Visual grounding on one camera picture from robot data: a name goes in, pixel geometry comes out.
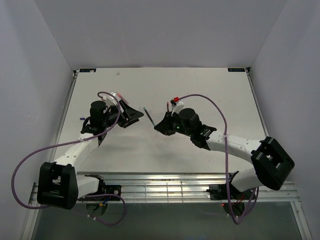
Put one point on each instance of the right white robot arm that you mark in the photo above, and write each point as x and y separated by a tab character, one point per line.
271	164

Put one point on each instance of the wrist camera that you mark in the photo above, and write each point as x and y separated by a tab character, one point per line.
112	99
176	105

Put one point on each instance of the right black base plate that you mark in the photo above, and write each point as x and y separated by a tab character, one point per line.
219	192

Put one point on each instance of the aluminium frame rails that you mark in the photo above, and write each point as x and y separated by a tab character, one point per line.
169	188

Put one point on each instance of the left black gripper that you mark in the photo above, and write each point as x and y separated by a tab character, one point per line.
132	114

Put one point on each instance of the green pen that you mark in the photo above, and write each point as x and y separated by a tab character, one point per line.
149	116

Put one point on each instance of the pink pen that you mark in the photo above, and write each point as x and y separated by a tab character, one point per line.
122	98

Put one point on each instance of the left blue label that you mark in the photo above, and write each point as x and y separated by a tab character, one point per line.
87	70

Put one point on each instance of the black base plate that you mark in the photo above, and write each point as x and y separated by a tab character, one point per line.
219	192
110	190

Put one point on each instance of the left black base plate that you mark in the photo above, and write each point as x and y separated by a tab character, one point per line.
110	190

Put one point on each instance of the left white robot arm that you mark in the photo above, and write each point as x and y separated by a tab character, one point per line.
58	184

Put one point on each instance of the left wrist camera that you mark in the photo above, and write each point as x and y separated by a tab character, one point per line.
112	99

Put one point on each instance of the right blue label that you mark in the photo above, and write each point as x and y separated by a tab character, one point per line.
236	70

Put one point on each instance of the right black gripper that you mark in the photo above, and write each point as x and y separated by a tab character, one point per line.
165	126

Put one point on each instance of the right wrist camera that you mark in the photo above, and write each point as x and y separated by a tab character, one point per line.
176	105

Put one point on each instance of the blue label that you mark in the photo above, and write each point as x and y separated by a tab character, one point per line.
236	70
87	70

